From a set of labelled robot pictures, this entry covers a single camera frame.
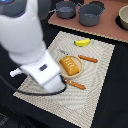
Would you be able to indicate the yellow banana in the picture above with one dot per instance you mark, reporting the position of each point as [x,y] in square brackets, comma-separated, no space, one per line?
[82,43]

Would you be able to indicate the white toy fish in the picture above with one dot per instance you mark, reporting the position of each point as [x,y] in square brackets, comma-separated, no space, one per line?
[15,72]

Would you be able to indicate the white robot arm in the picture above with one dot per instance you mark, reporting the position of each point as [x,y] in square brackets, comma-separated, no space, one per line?
[22,37]

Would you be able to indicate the round beige plate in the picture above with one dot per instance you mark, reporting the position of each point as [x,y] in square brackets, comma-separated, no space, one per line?
[78,63]

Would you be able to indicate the beige woven placemat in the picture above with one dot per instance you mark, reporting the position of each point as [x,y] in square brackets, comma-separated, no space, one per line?
[75,105]

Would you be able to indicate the pink stove board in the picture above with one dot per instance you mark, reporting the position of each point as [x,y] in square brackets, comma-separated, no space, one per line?
[106,27]

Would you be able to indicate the beige bowl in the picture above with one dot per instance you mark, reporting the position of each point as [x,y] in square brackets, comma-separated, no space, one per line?
[123,14]

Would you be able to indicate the fork with wooden handle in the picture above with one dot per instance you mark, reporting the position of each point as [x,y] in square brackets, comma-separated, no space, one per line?
[75,84]

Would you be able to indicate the knife with wooden handle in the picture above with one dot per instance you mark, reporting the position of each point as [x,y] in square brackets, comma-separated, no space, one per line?
[80,56]

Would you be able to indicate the grey saucepan with handle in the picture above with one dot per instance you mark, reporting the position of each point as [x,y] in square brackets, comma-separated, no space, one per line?
[65,9]

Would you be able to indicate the grey pot with handles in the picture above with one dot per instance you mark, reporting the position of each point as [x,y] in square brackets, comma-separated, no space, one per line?
[89,14]

